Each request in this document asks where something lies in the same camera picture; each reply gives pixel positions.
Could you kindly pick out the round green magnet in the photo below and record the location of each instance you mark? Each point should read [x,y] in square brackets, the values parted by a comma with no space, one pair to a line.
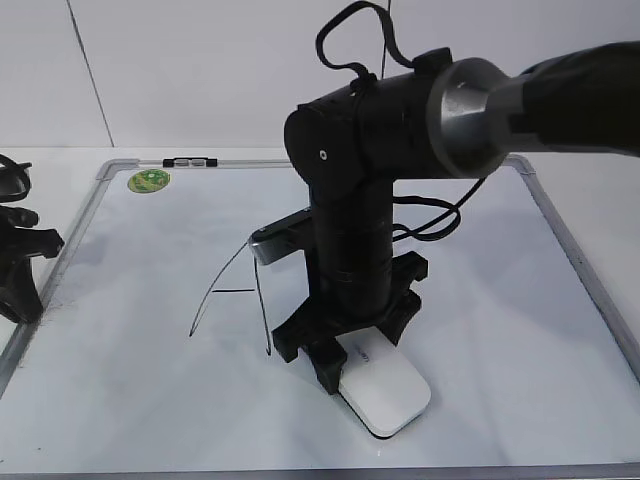
[148,181]

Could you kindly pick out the black marker clip on frame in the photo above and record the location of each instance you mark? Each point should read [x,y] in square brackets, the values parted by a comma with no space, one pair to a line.
[190,162]

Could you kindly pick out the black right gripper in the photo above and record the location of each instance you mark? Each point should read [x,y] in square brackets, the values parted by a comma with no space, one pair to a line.
[330,312]

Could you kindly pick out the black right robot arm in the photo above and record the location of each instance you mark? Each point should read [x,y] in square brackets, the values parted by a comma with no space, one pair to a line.
[444,119]

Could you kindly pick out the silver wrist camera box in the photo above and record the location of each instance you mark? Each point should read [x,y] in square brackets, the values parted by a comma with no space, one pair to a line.
[283,237]

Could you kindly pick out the white board eraser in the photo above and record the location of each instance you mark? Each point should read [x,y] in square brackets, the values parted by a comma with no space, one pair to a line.
[380,384]

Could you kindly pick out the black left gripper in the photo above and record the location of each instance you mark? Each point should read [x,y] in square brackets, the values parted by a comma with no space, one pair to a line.
[20,300]

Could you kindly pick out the white board with grey frame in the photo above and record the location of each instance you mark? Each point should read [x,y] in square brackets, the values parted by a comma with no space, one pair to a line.
[150,360]

